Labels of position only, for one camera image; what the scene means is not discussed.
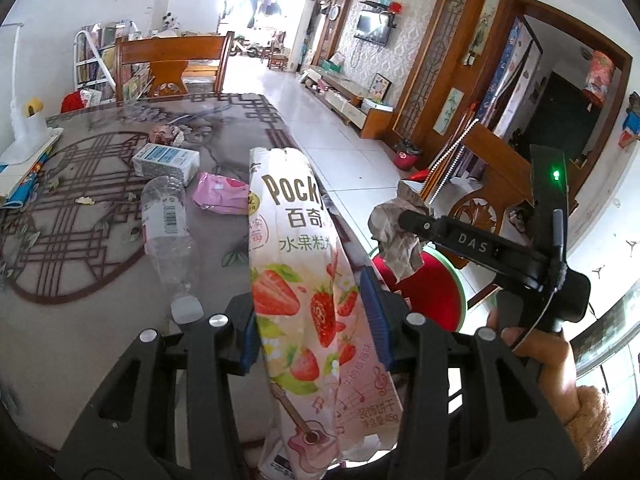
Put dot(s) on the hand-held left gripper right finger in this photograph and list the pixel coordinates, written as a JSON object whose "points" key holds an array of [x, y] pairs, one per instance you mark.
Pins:
{"points": [[376, 320]]}

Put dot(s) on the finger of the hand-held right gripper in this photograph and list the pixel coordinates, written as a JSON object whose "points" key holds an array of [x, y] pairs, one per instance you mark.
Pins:
{"points": [[465, 241]]}

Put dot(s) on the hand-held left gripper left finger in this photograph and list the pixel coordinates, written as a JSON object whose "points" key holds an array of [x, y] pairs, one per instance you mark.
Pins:
{"points": [[248, 340]]}

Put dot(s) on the red bin with green rim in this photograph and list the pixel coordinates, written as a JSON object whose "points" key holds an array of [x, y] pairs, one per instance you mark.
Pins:
{"points": [[440, 295]]}

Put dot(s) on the brown paper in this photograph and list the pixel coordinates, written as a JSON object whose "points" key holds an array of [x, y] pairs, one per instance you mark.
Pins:
{"points": [[395, 245]]}

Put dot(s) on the pink strawberry snack packet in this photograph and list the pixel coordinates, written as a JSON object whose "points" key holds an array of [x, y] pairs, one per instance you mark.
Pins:
{"points": [[300, 270]]}

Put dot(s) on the person's right hand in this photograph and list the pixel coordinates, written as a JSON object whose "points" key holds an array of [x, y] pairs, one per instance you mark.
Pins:
{"points": [[555, 370]]}

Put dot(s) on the carved wooden chair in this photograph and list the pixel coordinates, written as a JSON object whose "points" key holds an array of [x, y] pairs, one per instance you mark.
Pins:
{"points": [[495, 180]]}

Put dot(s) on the dark door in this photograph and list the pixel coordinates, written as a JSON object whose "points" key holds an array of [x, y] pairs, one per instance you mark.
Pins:
{"points": [[560, 120]]}

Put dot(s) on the red bucket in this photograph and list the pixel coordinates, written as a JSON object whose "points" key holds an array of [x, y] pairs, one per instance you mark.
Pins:
{"points": [[407, 157]]}

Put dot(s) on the clear plastic bottle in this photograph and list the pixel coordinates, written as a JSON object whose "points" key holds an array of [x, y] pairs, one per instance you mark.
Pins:
{"points": [[165, 230]]}

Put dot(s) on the red hanging lantern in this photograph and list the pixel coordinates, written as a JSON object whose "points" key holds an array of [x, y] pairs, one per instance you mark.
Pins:
{"points": [[599, 79]]}

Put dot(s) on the pink plastic packet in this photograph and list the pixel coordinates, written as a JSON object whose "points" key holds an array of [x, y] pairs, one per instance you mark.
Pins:
{"points": [[220, 194]]}

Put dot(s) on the television cabinet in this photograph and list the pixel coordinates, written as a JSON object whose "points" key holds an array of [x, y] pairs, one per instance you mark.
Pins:
{"points": [[350, 105]]}

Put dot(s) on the wooden lattice partition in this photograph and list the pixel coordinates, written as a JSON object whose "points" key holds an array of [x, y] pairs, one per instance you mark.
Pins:
{"points": [[440, 60]]}

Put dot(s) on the white and blue milk carton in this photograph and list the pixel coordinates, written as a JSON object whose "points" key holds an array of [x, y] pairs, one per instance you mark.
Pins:
{"points": [[167, 162]]}

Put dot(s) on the crumpled patterned wrapper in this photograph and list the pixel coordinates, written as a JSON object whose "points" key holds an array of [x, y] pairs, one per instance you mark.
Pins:
{"points": [[166, 135]]}

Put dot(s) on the colourful picture book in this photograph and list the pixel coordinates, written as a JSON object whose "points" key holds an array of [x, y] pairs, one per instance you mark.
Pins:
{"points": [[27, 180]]}

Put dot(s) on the wooden dining chair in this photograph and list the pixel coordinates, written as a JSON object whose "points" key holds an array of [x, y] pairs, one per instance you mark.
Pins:
{"points": [[170, 65]]}

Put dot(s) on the children's tricycle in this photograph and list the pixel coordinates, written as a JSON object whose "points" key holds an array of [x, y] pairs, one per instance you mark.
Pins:
{"points": [[248, 47]]}

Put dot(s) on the red bag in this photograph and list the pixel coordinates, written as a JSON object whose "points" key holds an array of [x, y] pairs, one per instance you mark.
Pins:
{"points": [[72, 103]]}

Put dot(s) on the white desk lamp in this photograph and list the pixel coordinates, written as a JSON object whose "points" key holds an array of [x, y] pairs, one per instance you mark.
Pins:
{"points": [[22, 125]]}

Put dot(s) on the yellow tape roll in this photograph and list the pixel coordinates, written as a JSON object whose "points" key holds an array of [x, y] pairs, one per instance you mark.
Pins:
{"points": [[34, 108]]}

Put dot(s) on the wall television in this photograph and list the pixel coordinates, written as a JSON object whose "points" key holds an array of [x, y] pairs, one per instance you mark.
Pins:
{"points": [[372, 30]]}

